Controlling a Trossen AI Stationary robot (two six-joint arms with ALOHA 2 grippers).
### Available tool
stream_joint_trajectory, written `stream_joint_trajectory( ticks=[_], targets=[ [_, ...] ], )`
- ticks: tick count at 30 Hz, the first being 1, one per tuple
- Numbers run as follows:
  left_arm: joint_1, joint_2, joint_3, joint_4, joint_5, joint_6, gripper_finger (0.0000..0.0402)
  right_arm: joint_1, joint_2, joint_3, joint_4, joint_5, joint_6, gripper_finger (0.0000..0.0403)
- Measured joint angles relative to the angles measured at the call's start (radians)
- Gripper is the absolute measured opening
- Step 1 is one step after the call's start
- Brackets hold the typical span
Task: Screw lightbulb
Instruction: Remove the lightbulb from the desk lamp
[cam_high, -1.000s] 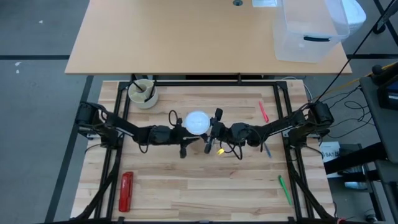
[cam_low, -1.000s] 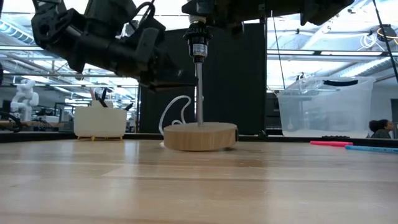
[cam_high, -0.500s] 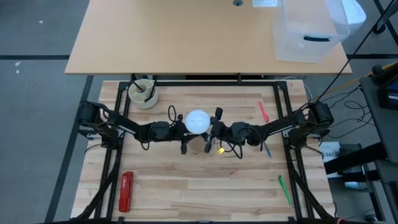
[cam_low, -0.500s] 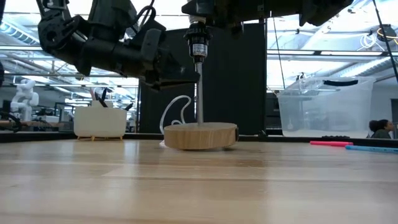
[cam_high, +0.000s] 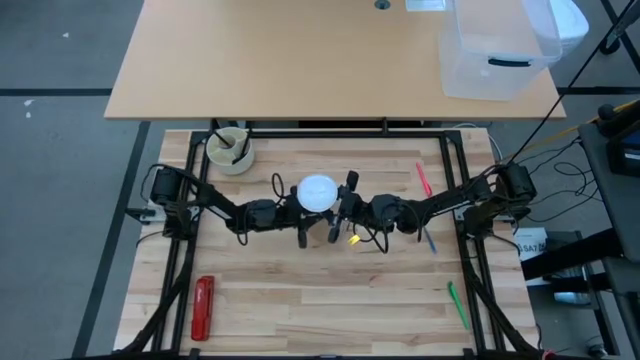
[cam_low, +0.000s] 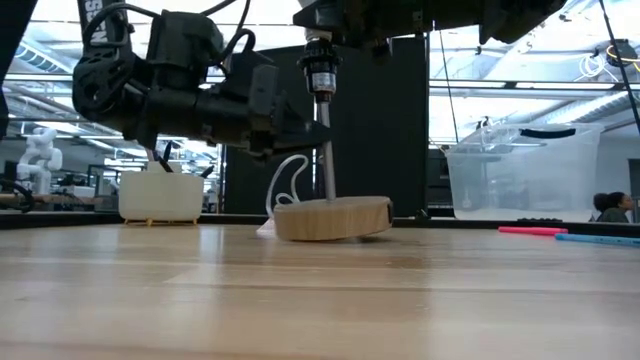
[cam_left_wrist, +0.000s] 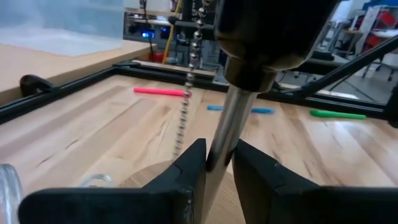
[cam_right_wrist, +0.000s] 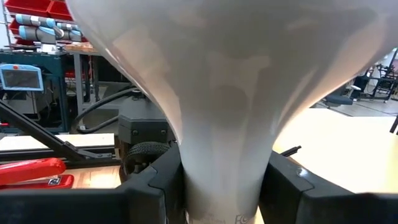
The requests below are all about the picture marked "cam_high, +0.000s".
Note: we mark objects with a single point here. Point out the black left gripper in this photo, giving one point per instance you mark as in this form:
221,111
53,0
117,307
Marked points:
287,215

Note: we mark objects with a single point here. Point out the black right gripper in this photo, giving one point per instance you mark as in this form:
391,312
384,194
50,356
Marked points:
357,212

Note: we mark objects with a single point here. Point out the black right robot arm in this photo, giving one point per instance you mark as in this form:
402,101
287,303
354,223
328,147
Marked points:
517,182

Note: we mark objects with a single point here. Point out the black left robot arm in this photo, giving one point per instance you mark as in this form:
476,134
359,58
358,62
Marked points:
165,185

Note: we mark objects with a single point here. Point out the red pen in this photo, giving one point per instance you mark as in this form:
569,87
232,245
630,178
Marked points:
423,177

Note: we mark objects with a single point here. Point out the blue pen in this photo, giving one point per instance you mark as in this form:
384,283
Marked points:
431,244

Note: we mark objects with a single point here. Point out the black pen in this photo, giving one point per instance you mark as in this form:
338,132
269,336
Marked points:
241,146
223,139

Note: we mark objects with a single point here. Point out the beige pen cup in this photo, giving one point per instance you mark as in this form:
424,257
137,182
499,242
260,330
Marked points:
222,160

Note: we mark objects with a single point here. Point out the red stapler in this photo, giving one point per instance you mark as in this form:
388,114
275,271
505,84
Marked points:
202,310

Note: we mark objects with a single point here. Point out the green pen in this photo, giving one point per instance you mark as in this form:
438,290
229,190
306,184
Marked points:
459,305

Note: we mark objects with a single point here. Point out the light wooden desk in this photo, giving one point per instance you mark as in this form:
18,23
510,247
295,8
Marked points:
275,60

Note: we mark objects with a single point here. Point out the white labelled box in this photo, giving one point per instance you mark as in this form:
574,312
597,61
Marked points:
530,247

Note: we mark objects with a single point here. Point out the clear plastic storage bin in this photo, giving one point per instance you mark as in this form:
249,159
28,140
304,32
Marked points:
500,80

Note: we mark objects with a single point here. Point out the black desk grommet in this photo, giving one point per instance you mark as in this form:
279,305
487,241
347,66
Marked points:
382,4

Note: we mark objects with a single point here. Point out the clear tape label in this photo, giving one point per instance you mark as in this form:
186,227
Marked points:
425,5

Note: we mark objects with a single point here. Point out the black cart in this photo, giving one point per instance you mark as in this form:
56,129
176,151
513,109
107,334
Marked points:
605,165

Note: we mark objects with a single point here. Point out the thin black rod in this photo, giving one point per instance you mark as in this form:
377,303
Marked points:
575,80

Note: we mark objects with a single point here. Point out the white round container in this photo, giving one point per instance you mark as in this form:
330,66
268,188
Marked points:
572,25

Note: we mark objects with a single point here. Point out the black aluminium frame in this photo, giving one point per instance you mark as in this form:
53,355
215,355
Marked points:
325,134

